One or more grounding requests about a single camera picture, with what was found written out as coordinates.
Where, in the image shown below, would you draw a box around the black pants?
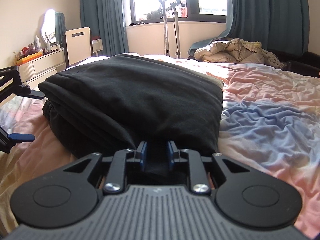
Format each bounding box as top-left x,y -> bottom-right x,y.
37,54 -> 224,176

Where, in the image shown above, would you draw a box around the white dresser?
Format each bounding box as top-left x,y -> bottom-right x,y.
18,49 -> 66,82

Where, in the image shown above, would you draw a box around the orange box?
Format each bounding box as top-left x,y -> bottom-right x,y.
17,51 -> 43,66

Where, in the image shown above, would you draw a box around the white spray bottle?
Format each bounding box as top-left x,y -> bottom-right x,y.
34,35 -> 41,52

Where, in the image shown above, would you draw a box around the wavy mirror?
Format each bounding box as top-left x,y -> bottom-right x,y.
41,9 -> 67,46

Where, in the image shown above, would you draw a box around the white chair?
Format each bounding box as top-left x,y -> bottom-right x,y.
63,27 -> 103,68

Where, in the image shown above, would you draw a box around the left teal curtain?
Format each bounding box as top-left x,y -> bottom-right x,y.
80,0 -> 129,56

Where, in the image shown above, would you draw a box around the teal curtain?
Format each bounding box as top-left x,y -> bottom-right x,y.
187,0 -> 310,56
80,0 -> 129,56

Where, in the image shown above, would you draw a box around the beige puffer jacket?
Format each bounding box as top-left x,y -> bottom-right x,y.
194,38 -> 265,64

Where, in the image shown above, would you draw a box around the cream knitted blanket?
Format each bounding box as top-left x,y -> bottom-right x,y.
240,39 -> 286,69

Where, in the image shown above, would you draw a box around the silver tripod stand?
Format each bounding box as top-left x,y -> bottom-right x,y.
157,0 -> 187,59

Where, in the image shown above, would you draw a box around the black sofa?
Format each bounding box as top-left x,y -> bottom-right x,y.
270,49 -> 320,77

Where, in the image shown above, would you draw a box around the right teal curtain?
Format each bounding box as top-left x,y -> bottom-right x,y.
187,0 -> 310,56

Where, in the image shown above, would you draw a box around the window frame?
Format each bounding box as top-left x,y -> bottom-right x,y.
129,0 -> 227,25

